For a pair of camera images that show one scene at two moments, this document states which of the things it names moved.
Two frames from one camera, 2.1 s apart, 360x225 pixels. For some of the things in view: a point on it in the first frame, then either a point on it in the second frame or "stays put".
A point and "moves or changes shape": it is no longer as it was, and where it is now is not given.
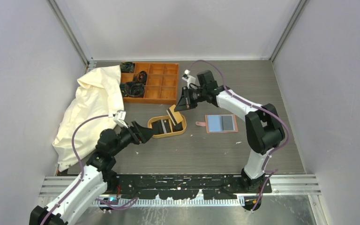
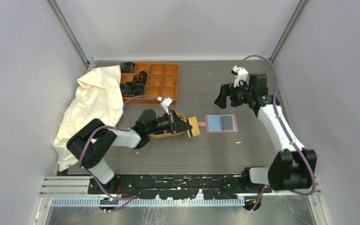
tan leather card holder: x=219 y=123 stays put
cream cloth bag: x=98 y=92 stays put
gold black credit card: x=176 y=116 moves or changes shape
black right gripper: x=185 y=102 → x=225 y=91
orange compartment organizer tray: x=161 y=84 stays put
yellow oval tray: x=164 y=135 stays put
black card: x=227 y=123 stays put
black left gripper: x=144 y=134 → x=176 y=124
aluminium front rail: x=291 y=190 stays put
